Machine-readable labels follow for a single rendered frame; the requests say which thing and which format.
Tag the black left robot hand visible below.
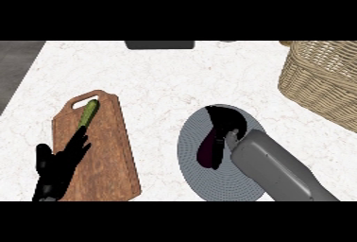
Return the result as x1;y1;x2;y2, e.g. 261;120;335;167
31;125;93;202

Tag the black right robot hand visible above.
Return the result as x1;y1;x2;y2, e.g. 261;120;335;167
204;105;251;149

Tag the dark purple eggplant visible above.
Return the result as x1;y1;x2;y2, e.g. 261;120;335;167
195;128;226;170

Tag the round grey woven placemat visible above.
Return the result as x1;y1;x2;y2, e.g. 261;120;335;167
176;104;276;202

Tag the tan wicker basket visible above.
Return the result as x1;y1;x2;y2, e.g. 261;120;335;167
278;41;357;133

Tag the brown wooden cutting board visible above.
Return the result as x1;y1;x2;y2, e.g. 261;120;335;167
50;89;142;202

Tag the green cucumber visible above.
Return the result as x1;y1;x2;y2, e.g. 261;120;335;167
77;99;101;130

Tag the dark grey flat appliance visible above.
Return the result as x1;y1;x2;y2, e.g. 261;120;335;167
124;41;196;50

